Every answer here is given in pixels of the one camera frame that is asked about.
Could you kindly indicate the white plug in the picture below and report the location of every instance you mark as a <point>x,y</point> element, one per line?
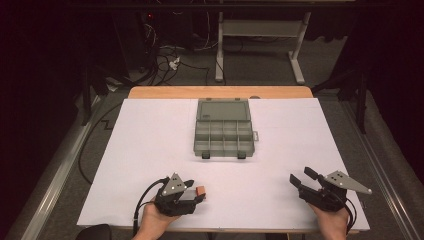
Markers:
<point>174,63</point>

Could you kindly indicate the small orange block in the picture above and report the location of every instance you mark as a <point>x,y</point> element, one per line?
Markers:
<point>201,191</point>

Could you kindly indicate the person's right hand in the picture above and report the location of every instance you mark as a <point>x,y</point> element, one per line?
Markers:
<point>333,221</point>

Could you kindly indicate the black metal stand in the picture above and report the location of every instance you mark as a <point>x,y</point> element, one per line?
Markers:
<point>361,103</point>
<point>87,96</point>

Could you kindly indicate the white metal desk frame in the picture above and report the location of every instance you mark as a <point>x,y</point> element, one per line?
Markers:
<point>263,28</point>

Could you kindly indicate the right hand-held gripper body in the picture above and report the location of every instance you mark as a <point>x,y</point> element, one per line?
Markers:
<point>328,198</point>

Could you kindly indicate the aluminium floor rail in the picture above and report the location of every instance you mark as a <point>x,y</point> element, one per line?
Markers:
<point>383,173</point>
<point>53,186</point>

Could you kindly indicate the grey translucent compartment box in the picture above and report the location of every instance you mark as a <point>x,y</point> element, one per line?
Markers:
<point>223,136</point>

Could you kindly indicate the dark rounded seat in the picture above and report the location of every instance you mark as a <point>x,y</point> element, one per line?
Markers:
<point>94,232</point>

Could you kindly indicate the person's left hand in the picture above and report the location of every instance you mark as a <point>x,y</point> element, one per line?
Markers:
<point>153,221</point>

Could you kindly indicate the white board sheet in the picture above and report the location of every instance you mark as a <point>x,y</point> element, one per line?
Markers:
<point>266,200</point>

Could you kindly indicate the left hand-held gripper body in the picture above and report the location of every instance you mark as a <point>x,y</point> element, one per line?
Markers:
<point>173,203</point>

